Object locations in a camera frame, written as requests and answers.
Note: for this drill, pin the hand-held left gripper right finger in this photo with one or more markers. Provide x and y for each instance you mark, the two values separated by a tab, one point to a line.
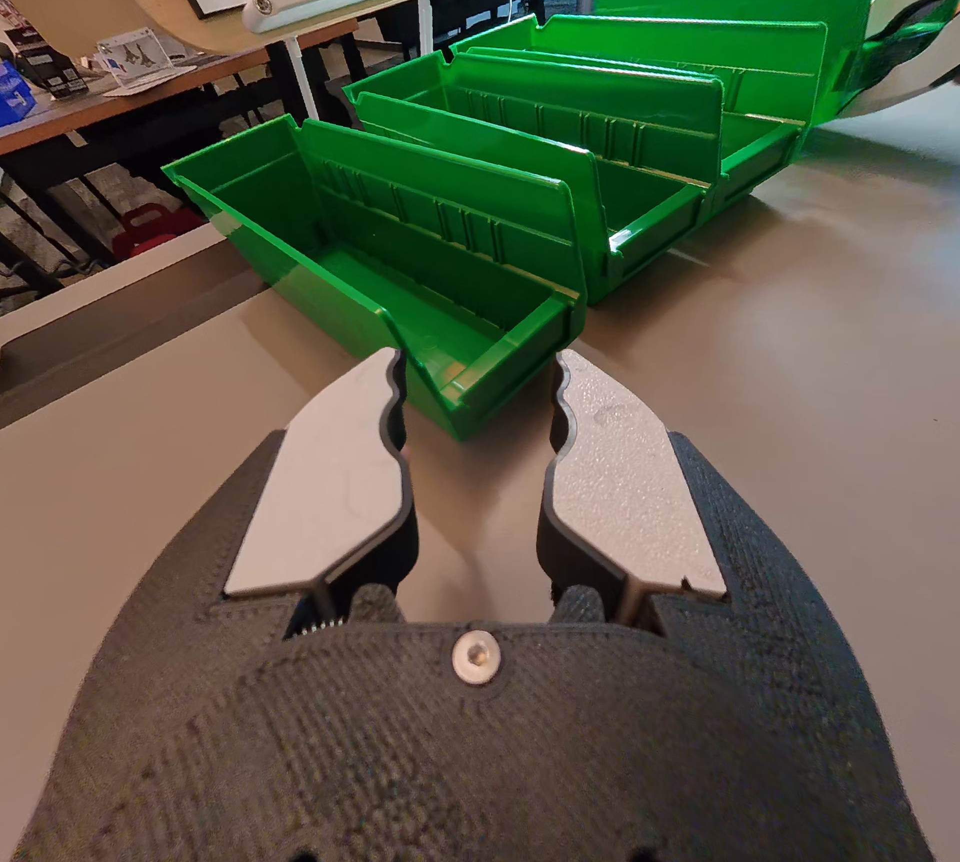
634	494

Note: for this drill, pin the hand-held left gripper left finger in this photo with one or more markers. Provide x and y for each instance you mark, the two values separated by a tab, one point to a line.
330	494

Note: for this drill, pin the white sign stand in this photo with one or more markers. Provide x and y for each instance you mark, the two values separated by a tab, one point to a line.
302	81

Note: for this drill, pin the paper sheets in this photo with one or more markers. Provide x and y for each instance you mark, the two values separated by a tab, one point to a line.
165	80

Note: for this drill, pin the wooden side table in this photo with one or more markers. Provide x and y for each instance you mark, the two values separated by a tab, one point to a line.
45	126

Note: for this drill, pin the small picture card stand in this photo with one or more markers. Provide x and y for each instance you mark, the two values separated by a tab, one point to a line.
135	51

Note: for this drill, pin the blue plastic bin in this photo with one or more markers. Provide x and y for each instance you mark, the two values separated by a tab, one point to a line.
16	96

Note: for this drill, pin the small black box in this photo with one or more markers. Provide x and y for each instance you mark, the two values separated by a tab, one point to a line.
45	63

